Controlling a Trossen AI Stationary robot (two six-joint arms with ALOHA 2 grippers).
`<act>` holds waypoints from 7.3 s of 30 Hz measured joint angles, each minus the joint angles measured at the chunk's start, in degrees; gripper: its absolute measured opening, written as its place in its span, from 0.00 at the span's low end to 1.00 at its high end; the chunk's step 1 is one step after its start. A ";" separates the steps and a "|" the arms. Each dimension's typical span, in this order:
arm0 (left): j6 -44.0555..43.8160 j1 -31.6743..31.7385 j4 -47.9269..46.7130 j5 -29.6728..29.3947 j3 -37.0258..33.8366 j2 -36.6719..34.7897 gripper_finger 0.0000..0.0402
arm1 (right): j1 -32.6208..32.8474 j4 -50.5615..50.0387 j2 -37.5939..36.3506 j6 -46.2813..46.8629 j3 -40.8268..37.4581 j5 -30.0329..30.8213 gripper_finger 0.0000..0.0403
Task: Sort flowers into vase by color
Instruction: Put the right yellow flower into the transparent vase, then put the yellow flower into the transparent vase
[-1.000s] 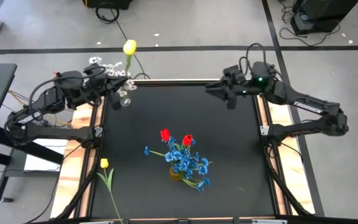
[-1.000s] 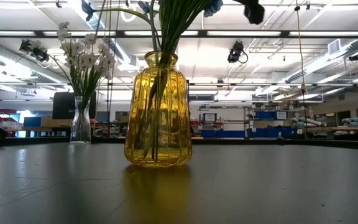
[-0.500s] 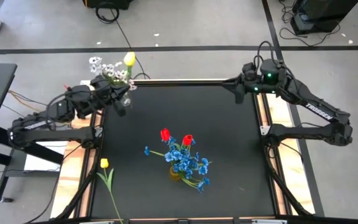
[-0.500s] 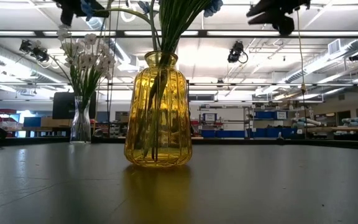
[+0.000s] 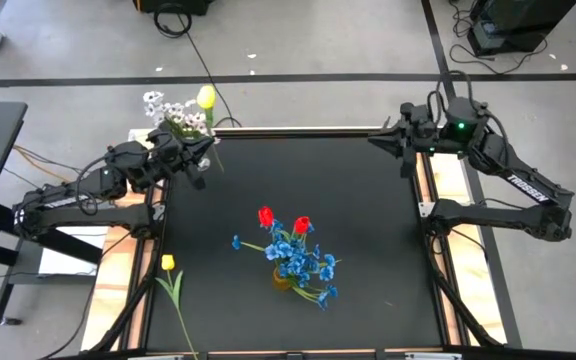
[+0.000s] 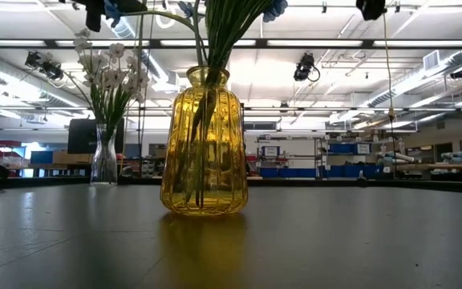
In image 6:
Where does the blue artificial flower bunch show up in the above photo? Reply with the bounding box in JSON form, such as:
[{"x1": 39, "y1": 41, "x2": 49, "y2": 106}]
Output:
[
  {"x1": 205, "y1": 0, "x2": 289, "y2": 206},
  {"x1": 103, "y1": 0, "x2": 232, "y2": 206}
]

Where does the yellow ribbed glass vase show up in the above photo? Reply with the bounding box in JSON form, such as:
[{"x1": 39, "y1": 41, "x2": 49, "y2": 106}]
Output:
[{"x1": 160, "y1": 66, "x2": 249, "y2": 217}]

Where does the clear glass vase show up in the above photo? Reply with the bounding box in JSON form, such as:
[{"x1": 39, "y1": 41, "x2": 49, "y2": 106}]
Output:
[{"x1": 90, "y1": 124, "x2": 119, "y2": 186}]

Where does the black monitor screen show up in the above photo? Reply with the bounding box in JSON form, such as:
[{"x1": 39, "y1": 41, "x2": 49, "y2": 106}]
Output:
[{"x1": 67, "y1": 117, "x2": 125, "y2": 155}]

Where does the blue storage bin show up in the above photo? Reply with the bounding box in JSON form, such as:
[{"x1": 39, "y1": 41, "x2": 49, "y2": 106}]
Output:
[{"x1": 329, "y1": 143, "x2": 372, "y2": 156}]

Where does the brown cardboard box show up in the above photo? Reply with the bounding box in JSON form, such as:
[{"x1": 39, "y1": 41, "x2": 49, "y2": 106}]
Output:
[{"x1": 52, "y1": 150, "x2": 95, "y2": 165}]

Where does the blue box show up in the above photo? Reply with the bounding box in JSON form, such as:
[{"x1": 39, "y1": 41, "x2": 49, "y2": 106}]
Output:
[{"x1": 30, "y1": 150, "x2": 55, "y2": 165}]

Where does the metal storage shelf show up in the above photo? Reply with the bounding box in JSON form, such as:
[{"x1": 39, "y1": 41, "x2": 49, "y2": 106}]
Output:
[{"x1": 254, "y1": 134, "x2": 379, "y2": 180}]

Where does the wooden workbench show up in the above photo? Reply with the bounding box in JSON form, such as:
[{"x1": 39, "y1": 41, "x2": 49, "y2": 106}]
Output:
[{"x1": 417, "y1": 162, "x2": 462, "y2": 172}]

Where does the white cable loop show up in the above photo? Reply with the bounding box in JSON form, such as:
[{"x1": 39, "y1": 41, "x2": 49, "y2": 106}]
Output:
[{"x1": 155, "y1": 6, "x2": 178, "y2": 31}]

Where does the black ceiling-mounted camera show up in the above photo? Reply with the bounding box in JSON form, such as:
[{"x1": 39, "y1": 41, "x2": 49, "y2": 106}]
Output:
[
  {"x1": 293, "y1": 51, "x2": 322, "y2": 83},
  {"x1": 24, "y1": 51, "x2": 66, "y2": 82}
]

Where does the hanging cable with yellow plug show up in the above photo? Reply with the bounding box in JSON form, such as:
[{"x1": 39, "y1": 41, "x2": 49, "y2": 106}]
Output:
[{"x1": 379, "y1": 15, "x2": 399, "y2": 172}]

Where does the black hanging cable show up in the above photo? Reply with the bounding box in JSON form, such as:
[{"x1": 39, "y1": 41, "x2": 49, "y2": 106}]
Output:
[{"x1": 136, "y1": 11, "x2": 144, "y2": 180}]

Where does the black frame bar with lights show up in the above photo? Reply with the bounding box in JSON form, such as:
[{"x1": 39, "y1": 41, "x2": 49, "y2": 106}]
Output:
[{"x1": 0, "y1": 38, "x2": 462, "y2": 51}]

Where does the thin black frame bar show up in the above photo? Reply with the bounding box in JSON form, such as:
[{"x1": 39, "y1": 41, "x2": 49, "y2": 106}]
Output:
[{"x1": 0, "y1": 105, "x2": 462, "y2": 113}]

